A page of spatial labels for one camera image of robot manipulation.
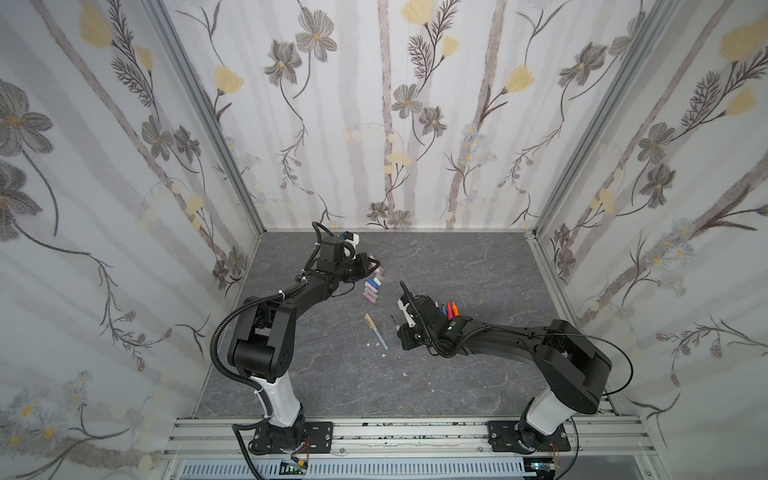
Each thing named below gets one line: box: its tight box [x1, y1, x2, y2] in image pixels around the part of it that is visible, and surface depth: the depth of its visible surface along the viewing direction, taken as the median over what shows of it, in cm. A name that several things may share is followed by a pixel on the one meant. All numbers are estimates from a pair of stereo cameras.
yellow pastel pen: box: [364, 313, 389, 350], surface depth 95 cm
